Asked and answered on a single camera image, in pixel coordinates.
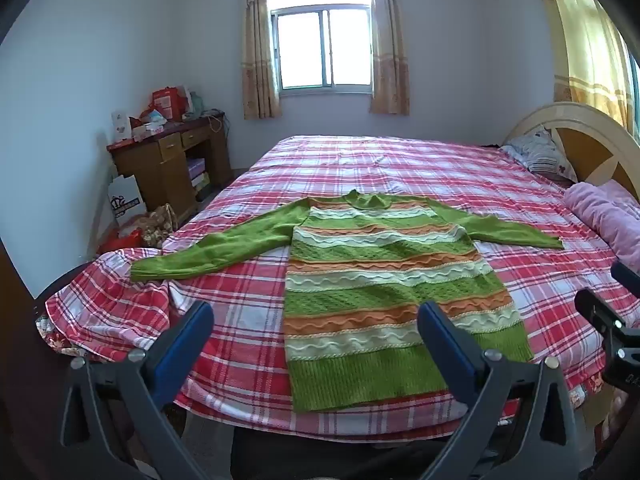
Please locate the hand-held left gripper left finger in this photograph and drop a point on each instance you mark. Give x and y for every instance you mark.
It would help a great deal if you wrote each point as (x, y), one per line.
(182, 345)

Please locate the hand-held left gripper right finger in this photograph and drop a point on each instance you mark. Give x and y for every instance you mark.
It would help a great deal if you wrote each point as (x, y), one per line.
(442, 345)

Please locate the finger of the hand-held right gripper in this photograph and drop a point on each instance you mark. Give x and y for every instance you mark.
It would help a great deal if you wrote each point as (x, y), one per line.
(627, 275)
(597, 310)

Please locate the green striped knit sweater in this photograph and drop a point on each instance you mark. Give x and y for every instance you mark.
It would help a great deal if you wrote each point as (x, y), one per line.
(380, 280)

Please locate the pink blanket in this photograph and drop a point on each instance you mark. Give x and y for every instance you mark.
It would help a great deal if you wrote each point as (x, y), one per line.
(607, 215)

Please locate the floral fabric bag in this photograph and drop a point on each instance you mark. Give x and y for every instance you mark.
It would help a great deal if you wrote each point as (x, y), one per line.
(159, 227)

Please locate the red plastic bag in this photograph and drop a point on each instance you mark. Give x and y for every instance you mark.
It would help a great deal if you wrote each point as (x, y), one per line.
(122, 241)

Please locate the cream wooden headboard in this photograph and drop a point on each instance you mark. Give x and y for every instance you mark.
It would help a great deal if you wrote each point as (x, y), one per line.
(585, 145)

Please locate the floral print pillow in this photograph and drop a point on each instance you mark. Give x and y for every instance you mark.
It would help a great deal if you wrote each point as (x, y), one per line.
(542, 155)

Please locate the white paper bag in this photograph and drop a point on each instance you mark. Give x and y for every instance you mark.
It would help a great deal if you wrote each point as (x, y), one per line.
(125, 202)

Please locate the stack of flat boxes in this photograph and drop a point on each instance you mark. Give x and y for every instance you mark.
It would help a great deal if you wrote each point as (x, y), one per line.
(198, 175)

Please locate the brown wooden desk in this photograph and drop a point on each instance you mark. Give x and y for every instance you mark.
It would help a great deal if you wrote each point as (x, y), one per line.
(160, 170)

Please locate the brown wooden door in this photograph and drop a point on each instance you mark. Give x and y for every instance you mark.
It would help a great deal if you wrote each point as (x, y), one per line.
(15, 285)

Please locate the bed with red plaid sheet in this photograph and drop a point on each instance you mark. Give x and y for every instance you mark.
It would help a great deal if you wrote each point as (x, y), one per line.
(400, 170)

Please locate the tissue box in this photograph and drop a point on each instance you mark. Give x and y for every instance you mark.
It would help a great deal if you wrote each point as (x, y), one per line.
(147, 130)

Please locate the white card box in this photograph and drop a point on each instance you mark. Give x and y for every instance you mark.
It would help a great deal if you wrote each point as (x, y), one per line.
(121, 127)

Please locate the red gift box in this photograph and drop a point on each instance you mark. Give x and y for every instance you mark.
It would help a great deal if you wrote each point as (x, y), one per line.
(170, 102)

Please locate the teal bag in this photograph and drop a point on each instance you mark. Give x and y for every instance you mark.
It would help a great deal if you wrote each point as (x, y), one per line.
(196, 102)

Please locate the yellow patterned curtain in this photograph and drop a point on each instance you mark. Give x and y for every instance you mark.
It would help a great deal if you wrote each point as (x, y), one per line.
(585, 35)

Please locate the beige patterned curtain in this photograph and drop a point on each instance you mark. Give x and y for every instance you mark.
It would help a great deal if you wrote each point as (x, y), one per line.
(389, 50)
(257, 60)

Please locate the sliding glass window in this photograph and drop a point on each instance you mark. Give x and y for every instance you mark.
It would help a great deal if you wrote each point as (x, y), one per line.
(320, 47)

